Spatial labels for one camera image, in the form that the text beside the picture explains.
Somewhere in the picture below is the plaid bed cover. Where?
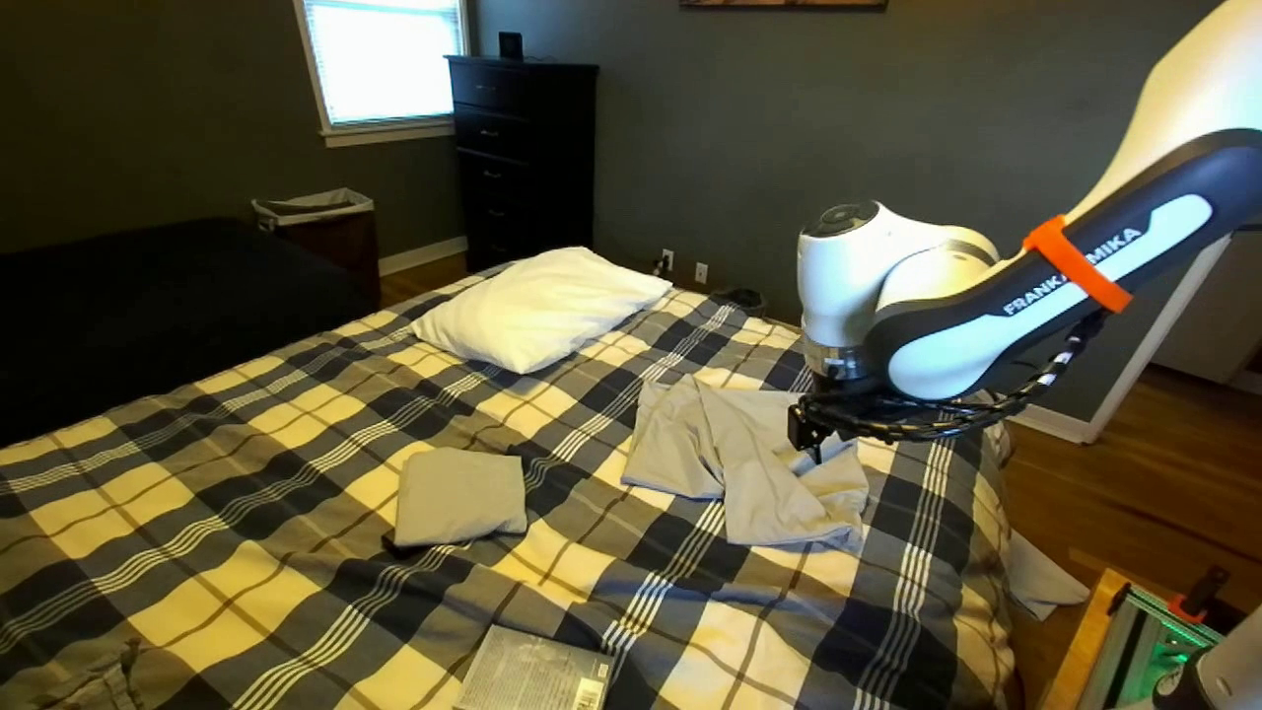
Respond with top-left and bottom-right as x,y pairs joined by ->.
0,258 -> 1021,710

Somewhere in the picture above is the window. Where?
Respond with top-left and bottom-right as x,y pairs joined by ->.
293,0 -> 472,149

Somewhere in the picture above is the folded beige cloth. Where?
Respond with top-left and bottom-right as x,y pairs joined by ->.
394,447 -> 528,548

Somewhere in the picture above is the grey green garment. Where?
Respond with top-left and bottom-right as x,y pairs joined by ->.
35,639 -> 149,710

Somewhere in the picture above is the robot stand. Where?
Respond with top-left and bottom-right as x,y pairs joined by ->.
1043,567 -> 1262,710

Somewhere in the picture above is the black red clamp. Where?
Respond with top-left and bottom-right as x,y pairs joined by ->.
1168,567 -> 1233,624

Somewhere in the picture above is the laundry hamper with liner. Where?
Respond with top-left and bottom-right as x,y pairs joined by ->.
251,187 -> 382,297

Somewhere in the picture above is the white pillow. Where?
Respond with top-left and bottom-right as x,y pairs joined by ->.
411,247 -> 673,375

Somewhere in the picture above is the grey book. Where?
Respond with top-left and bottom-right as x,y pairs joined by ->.
454,624 -> 614,710

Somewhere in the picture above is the black dresser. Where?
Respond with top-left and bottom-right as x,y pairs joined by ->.
446,55 -> 599,274

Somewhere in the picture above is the white cloth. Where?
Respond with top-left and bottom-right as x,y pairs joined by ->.
1006,532 -> 1091,622

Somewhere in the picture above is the white door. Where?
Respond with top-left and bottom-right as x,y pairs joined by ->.
1085,229 -> 1262,445

